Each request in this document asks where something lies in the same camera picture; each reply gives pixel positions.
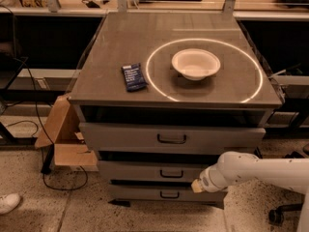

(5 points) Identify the grey drawer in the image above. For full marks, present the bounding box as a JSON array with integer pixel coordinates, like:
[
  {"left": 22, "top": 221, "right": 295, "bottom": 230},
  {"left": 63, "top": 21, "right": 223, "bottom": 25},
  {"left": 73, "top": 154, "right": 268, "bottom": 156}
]
[
  {"left": 109, "top": 180, "right": 227, "bottom": 203},
  {"left": 79, "top": 123, "right": 266, "bottom": 155},
  {"left": 98, "top": 151, "right": 219, "bottom": 183}
]

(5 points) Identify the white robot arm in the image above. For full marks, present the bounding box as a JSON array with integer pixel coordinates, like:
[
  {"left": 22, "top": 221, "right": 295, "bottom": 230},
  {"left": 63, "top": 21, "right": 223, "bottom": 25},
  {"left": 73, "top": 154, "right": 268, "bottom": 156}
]
[{"left": 191, "top": 151, "right": 309, "bottom": 232}]

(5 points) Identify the grey bottom drawer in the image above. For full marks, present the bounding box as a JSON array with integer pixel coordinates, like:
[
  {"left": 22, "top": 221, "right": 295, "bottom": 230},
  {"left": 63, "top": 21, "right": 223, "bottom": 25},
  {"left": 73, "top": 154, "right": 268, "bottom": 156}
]
[{"left": 109, "top": 180, "right": 227, "bottom": 203}]

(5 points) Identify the grey drawer cabinet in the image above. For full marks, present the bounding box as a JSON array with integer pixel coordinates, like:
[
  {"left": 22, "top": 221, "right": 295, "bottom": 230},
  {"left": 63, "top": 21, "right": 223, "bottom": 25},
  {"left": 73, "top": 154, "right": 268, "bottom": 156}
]
[{"left": 69, "top": 11, "right": 284, "bottom": 210}]

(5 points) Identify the grey top drawer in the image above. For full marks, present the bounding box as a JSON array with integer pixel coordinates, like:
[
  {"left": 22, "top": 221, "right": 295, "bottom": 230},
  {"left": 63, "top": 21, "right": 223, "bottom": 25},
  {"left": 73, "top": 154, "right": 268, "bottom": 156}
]
[{"left": 79, "top": 123, "right": 266, "bottom": 155}]

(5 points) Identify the black cabinet caster wheel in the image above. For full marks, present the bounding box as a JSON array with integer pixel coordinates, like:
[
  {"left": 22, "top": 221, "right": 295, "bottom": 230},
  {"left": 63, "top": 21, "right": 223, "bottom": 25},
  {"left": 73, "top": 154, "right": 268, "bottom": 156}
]
[{"left": 254, "top": 147, "right": 263, "bottom": 159}]

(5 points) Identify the black office chair base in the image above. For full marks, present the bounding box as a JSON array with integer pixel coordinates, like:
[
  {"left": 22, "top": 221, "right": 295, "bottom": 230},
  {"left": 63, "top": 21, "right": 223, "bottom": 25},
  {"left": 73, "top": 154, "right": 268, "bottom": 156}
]
[{"left": 268, "top": 143, "right": 309, "bottom": 226}]

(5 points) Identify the white paper bowl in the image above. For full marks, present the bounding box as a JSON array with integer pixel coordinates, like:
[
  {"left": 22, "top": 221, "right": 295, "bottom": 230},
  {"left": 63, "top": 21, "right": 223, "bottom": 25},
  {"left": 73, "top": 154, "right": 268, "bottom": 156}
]
[{"left": 171, "top": 48, "right": 221, "bottom": 80}]

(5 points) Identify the blue snack bar wrapper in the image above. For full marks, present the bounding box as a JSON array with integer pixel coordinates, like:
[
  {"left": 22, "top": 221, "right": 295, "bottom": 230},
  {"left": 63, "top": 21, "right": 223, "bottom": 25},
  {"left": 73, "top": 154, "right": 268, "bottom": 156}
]
[{"left": 121, "top": 63, "right": 148, "bottom": 92}]

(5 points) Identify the brown cardboard box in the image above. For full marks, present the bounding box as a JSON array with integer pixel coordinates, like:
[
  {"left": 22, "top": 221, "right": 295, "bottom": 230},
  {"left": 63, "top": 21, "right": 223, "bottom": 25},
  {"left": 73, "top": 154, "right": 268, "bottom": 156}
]
[{"left": 35, "top": 95, "right": 98, "bottom": 174}]

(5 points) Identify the white sneaker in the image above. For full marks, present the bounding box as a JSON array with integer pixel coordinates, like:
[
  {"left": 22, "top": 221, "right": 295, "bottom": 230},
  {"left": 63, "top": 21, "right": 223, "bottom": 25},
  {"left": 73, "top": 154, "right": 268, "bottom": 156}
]
[{"left": 0, "top": 193, "right": 21, "bottom": 215}]

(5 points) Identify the black floor cable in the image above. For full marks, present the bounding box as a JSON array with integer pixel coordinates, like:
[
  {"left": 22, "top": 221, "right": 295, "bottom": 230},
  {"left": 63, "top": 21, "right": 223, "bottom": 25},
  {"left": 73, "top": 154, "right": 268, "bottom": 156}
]
[{"left": 0, "top": 3, "right": 89, "bottom": 191}]

